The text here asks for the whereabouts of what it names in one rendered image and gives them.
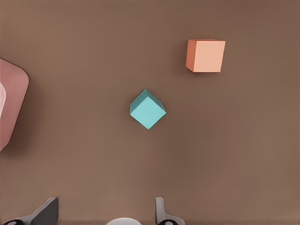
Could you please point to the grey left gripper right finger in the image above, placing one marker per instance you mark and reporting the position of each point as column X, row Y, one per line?
column 161, row 213

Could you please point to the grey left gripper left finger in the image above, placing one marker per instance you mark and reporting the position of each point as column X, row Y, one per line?
column 44, row 213

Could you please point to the light blue cube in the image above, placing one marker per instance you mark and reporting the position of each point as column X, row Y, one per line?
column 148, row 112

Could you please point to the pink tray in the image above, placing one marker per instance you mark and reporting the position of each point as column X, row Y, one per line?
column 11, row 103

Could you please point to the orange cube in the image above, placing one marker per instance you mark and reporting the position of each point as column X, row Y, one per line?
column 207, row 56

